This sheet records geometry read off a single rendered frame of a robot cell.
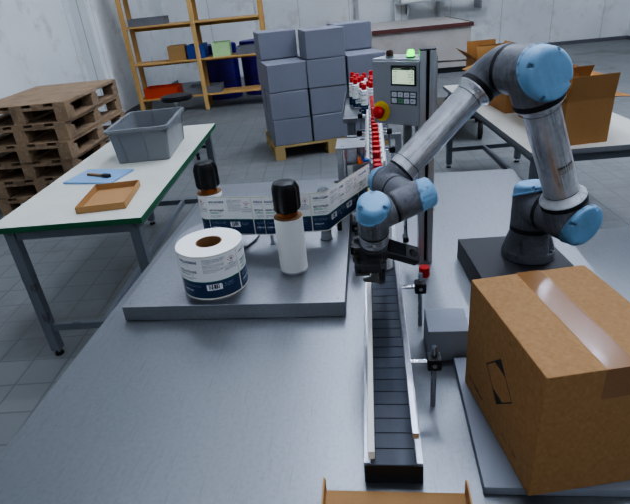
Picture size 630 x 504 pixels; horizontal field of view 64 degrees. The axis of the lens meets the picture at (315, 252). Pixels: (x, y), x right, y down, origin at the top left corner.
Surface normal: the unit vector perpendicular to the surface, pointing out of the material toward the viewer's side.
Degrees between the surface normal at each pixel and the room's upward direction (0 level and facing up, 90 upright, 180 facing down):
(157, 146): 95
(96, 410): 0
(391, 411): 0
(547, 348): 0
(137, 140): 95
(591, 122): 91
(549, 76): 81
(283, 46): 90
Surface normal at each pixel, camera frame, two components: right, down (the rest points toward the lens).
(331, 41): 0.19, 0.43
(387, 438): -0.09, -0.88
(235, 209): -0.19, 0.47
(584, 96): 0.10, 0.60
